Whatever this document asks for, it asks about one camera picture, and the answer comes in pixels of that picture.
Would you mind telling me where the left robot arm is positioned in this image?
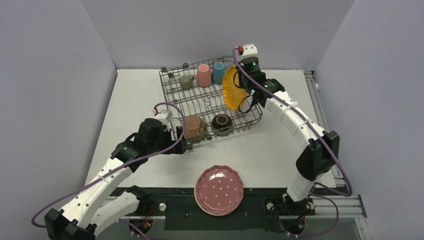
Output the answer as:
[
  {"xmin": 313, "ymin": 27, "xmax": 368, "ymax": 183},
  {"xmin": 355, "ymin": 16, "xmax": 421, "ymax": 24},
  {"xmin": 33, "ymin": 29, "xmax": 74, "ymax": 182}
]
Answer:
[{"xmin": 44, "ymin": 114, "xmax": 188, "ymax": 240}]

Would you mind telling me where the pink plate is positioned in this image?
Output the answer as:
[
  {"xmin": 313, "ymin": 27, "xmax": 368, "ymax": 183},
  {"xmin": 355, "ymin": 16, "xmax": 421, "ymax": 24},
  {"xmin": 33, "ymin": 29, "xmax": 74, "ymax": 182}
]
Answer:
[{"xmin": 194, "ymin": 193, "xmax": 244, "ymax": 216}]

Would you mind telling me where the grey wire dish rack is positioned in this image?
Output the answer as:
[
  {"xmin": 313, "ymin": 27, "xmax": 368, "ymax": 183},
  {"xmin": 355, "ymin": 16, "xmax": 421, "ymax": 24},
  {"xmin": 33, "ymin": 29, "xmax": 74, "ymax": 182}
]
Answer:
[{"xmin": 159, "ymin": 55, "xmax": 263, "ymax": 150}]

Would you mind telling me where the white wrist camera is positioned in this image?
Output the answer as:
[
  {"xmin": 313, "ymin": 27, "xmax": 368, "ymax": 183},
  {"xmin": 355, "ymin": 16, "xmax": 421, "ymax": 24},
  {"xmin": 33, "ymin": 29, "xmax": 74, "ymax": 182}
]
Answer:
[
  {"xmin": 153, "ymin": 110, "xmax": 173, "ymax": 130},
  {"xmin": 236, "ymin": 43, "xmax": 258, "ymax": 58}
]

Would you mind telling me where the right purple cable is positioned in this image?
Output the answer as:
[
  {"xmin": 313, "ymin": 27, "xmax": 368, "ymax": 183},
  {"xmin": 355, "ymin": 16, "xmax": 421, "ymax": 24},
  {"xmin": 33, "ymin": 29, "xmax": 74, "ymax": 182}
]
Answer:
[{"xmin": 231, "ymin": 46, "xmax": 353, "ymax": 238}]

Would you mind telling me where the brown speckled cream bowl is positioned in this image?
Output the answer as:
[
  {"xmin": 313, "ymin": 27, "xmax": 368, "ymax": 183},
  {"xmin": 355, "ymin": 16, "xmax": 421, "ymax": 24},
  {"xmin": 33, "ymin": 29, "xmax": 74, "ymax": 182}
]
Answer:
[{"xmin": 184, "ymin": 115, "xmax": 207, "ymax": 143}]

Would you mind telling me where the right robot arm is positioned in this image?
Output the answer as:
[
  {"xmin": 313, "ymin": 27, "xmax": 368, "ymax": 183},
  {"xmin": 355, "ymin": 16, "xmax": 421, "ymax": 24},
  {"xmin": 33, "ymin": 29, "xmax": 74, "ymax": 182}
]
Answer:
[{"xmin": 237, "ymin": 56, "xmax": 340, "ymax": 214}]

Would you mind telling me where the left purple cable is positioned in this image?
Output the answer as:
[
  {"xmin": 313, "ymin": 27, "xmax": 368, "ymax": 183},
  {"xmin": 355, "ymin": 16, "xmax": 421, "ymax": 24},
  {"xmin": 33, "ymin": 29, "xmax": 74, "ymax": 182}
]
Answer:
[{"xmin": 31, "ymin": 101, "xmax": 188, "ymax": 240}]

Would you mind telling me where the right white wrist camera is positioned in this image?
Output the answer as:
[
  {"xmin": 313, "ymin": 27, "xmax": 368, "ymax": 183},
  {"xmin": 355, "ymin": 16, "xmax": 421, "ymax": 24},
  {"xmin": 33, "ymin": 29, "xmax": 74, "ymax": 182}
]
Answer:
[{"xmin": 236, "ymin": 43, "xmax": 258, "ymax": 58}]

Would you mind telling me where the yellow polka dot plate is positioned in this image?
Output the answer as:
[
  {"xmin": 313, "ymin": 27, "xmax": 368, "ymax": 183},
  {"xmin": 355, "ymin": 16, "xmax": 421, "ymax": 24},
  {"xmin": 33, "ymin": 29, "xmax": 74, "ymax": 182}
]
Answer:
[{"xmin": 221, "ymin": 65, "xmax": 248, "ymax": 111}]

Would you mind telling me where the maroon polka dot plate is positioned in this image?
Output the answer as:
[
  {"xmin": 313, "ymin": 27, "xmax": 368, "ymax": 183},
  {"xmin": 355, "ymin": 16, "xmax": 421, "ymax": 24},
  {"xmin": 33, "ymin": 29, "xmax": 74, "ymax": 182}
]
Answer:
[{"xmin": 194, "ymin": 165, "xmax": 244, "ymax": 196}]

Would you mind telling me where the pink cup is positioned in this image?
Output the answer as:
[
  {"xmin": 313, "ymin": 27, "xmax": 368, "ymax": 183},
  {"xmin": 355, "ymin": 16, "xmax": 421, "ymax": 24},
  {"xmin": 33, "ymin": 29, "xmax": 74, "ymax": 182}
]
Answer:
[{"xmin": 196, "ymin": 64, "xmax": 212, "ymax": 87}]

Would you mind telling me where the blue mug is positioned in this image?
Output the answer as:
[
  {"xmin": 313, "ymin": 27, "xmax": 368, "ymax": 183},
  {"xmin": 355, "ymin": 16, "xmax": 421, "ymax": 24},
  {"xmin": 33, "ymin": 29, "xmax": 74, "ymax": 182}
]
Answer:
[{"xmin": 212, "ymin": 62, "xmax": 230, "ymax": 85}]

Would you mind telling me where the aluminium rail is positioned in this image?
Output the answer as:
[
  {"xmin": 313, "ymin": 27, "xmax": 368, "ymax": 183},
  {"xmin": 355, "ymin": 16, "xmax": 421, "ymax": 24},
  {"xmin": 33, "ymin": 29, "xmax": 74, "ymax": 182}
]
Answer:
[{"xmin": 303, "ymin": 70, "xmax": 368, "ymax": 220}]

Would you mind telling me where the dark patterned cream bowl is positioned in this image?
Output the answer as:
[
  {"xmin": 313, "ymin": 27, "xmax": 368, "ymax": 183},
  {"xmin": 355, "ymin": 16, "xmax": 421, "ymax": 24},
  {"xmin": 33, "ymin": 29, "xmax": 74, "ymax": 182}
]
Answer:
[{"xmin": 211, "ymin": 113, "xmax": 234, "ymax": 136}]

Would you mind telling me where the grey ceramic mug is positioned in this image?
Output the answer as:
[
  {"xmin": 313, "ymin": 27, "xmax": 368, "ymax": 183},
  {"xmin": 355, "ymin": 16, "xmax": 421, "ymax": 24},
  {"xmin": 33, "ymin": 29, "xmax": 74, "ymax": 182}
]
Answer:
[{"xmin": 178, "ymin": 75, "xmax": 194, "ymax": 90}]

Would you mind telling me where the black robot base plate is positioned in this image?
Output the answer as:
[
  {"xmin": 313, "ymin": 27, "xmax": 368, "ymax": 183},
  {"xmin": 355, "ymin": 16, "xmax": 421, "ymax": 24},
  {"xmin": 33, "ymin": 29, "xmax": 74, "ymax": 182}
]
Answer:
[{"xmin": 124, "ymin": 187, "xmax": 320, "ymax": 233}]

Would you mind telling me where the purple cable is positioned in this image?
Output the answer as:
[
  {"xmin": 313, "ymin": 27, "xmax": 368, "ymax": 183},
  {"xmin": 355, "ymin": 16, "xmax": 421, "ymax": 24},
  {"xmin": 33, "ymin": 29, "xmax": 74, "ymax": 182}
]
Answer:
[
  {"xmin": 231, "ymin": 46, "xmax": 353, "ymax": 238},
  {"xmin": 31, "ymin": 101, "xmax": 188, "ymax": 240}
]

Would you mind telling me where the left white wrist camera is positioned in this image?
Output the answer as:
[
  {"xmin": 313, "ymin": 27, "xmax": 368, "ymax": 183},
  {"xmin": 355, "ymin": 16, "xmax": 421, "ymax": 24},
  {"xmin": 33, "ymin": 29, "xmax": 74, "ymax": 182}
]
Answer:
[{"xmin": 153, "ymin": 110, "xmax": 173, "ymax": 130}]

